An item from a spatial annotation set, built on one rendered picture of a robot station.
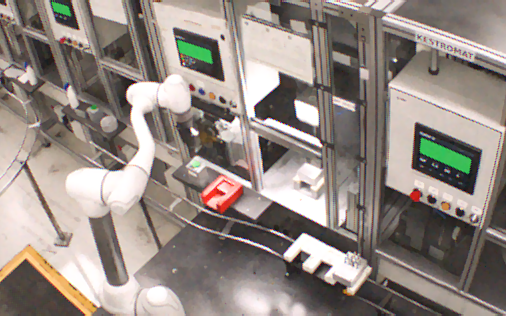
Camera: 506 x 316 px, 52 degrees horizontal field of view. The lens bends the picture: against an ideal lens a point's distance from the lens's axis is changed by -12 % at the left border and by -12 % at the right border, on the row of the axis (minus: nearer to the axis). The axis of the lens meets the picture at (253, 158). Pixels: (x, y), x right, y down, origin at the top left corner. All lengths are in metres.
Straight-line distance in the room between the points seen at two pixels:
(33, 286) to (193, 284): 1.55
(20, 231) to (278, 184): 2.28
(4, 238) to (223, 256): 2.11
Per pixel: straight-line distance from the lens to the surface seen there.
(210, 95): 2.48
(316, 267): 2.50
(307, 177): 2.63
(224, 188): 2.73
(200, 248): 2.87
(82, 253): 3.99
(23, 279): 4.04
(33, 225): 4.36
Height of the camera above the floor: 2.89
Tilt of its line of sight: 43 degrees down
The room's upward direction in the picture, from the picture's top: 10 degrees counter-clockwise
